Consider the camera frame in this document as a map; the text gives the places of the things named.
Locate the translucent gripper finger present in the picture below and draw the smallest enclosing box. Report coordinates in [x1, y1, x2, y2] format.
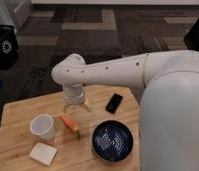
[81, 101, 90, 111]
[63, 104, 72, 113]

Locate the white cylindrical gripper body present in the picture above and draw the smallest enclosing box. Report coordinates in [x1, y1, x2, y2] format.
[63, 84, 85, 105]

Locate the orange pepper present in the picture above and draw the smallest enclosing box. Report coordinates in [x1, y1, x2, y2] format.
[60, 115, 80, 138]

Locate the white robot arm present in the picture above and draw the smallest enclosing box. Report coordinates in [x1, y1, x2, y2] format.
[51, 50, 199, 171]

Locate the black smartphone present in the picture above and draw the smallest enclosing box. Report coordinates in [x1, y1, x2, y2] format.
[105, 94, 123, 113]

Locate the translucent white plastic cup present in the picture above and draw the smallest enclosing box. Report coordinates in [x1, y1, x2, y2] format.
[30, 114, 55, 140]

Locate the dark blue patterned bowl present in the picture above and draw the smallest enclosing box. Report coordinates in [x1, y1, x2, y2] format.
[91, 120, 133, 162]

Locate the white sponge block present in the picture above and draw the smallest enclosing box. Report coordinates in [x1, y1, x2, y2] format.
[29, 143, 57, 166]

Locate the black recycling bin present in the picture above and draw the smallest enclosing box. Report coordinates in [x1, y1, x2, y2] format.
[0, 25, 19, 70]

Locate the black office chair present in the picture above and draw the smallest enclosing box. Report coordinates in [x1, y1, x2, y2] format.
[184, 18, 199, 51]

